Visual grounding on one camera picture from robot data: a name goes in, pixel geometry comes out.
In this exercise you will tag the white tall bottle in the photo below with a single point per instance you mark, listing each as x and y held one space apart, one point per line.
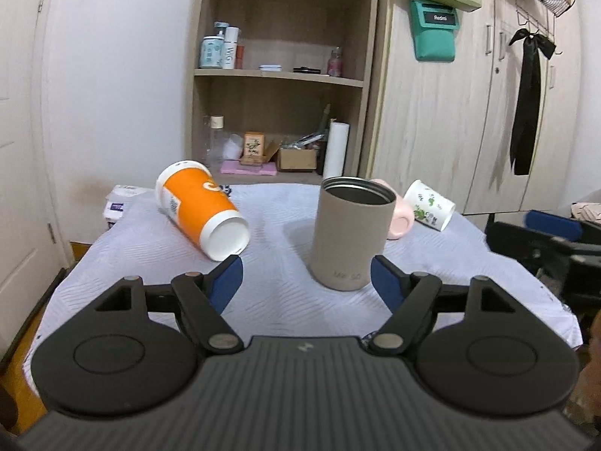
231 49

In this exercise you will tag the flat black item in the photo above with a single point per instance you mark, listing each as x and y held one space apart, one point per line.
307 70

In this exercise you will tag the white floral cup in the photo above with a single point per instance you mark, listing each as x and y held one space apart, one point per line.
429 205

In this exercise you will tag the orange paper cup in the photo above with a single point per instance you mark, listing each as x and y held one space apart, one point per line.
197 204

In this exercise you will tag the pink jar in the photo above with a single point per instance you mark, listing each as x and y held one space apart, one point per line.
334 63

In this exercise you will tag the beige floral box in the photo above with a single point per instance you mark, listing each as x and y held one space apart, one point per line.
254 148

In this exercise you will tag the flat white tin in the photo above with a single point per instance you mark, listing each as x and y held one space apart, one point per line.
270 67

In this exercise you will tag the clear plastic bottle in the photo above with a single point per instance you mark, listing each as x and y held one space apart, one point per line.
214 143

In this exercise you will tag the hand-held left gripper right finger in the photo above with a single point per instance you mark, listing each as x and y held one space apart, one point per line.
385 284

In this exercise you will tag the white pump bottle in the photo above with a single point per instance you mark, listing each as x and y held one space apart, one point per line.
211 49

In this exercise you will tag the white paper roll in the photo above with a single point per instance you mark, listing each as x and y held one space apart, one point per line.
336 150

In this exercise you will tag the white tissue pack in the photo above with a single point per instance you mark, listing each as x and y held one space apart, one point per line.
122 202

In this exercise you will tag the wooden bookshelf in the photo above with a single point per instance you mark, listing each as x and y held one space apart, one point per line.
286 98

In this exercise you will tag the pink cup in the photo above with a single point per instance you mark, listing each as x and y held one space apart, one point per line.
401 216

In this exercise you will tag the teal box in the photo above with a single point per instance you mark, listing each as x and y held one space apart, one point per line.
434 33

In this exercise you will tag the white door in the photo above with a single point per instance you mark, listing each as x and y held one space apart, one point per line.
21 150

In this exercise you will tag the beige metal-lined cup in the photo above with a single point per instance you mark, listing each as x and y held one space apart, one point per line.
350 235

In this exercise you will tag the wooden wardrobe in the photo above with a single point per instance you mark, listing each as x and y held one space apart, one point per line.
450 117

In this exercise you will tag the pink flat box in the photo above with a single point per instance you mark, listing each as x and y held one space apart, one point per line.
249 168

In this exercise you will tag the dark green bottle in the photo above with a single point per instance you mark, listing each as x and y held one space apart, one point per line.
324 141

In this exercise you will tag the small red bottle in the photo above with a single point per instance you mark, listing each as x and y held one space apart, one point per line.
240 58

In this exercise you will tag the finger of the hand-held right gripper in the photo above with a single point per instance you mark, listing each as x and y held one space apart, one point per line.
521 242
554 224

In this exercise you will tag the patterned cloth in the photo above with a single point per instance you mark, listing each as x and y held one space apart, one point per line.
587 211

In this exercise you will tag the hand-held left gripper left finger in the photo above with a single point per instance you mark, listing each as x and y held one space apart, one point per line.
227 284

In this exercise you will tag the small cardboard box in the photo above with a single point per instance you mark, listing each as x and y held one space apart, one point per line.
296 159

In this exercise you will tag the black ribbon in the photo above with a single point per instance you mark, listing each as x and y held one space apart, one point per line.
528 98

